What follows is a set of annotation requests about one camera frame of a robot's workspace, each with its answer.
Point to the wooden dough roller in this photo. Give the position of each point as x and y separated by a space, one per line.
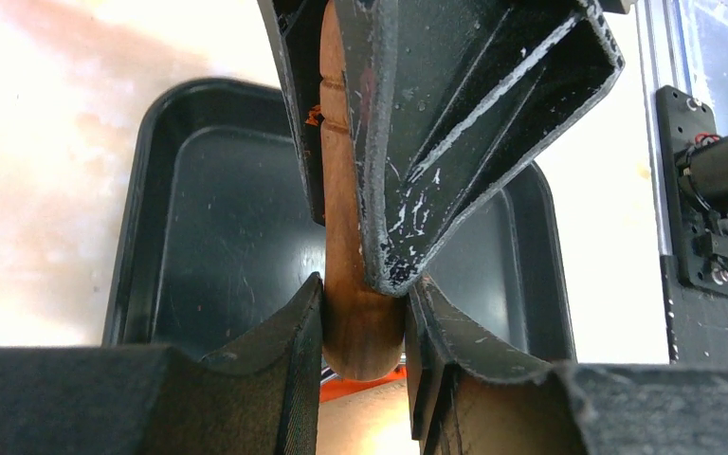
362 328

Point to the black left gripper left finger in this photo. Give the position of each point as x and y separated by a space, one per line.
257 395

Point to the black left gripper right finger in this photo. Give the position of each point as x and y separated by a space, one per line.
473 393

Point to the black baking tray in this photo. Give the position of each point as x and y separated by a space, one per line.
217 235

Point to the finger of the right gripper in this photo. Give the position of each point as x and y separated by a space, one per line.
293 30
450 100

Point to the orange-red dough piece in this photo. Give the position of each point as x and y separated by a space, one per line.
332 386

